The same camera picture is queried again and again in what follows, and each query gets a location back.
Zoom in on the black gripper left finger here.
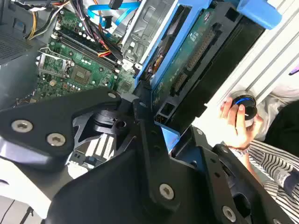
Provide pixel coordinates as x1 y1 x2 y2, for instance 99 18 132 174
0 86 182 212

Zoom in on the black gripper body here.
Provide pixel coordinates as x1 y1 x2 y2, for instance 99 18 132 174
45 148 218 224

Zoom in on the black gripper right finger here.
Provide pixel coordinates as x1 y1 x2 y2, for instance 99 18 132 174
172 126 295 224

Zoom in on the round black blue-ring tool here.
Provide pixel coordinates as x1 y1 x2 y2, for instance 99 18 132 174
230 91 259 128

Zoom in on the hard disk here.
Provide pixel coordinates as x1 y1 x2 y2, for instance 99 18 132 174
134 0 283 152

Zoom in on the person's hand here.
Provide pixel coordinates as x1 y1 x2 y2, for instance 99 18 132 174
219 97 264 150

